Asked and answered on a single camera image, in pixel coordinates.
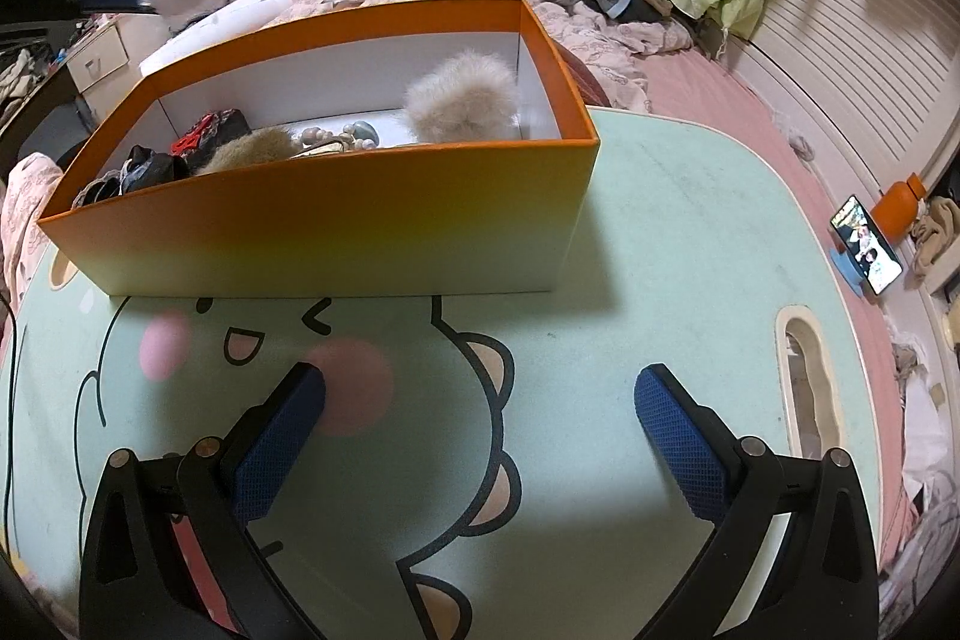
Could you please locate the fluffy beige fur ball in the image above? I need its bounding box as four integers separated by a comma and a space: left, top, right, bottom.
401, 51, 522, 145

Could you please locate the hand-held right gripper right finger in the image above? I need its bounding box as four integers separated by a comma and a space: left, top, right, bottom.
634, 362, 880, 640

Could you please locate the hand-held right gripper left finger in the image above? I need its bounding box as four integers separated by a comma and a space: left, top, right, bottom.
79, 361, 331, 640

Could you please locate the white slatted panel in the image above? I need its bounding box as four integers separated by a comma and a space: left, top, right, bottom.
720, 0, 960, 199

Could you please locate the beige crumpled cloth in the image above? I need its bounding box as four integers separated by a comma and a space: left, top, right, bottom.
911, 197, 960, 289

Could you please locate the cream drawer cabinet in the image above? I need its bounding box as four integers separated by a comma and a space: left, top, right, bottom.
67, 17, 151, 94

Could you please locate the black cloth with lace trim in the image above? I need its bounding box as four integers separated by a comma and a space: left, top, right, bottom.
75, 145, 192, 210

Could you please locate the white crumpled cloth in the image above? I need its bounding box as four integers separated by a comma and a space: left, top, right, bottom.
896, 377, 960, 506

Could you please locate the pastel bead string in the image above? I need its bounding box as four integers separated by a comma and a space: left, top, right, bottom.
289, 119, 383, 157

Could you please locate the orange cardboard box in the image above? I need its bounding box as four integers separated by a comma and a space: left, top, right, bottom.
37, 0, 601, 296

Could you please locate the maroon pillow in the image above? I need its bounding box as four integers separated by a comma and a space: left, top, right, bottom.
559, 47, 612, 109

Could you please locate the orange bottle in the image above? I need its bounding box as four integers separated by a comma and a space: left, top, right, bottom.
874, 173, 927, 244

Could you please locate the dark desk with clutter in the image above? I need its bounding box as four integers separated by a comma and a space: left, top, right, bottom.
0, 21, 102, 161

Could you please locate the blue phone stand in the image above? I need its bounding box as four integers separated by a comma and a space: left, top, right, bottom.
829, 242, 878, 298

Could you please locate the smartphone with lit screen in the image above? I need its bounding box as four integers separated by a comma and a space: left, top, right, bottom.
829, 194, 905, 296

